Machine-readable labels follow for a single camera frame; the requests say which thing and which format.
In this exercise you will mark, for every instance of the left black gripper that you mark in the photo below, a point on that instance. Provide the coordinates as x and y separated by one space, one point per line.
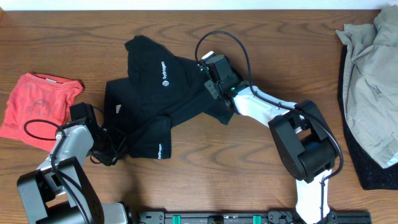
106 144

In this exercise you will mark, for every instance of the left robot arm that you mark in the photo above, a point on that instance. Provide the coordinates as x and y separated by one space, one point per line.
58 191

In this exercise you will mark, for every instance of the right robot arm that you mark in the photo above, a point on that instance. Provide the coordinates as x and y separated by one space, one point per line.
304 142

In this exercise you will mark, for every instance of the beige khaki garment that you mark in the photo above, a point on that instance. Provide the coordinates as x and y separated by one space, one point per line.
370 85

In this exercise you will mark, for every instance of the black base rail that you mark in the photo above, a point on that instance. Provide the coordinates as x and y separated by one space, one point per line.
271 217

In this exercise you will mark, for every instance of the black polo shirt white logo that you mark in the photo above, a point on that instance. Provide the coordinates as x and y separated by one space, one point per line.
161 91

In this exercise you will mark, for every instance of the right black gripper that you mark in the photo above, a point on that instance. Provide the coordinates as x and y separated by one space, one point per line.
211 88

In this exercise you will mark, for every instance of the folded red t-shirt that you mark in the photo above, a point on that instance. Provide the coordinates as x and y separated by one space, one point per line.
39 96

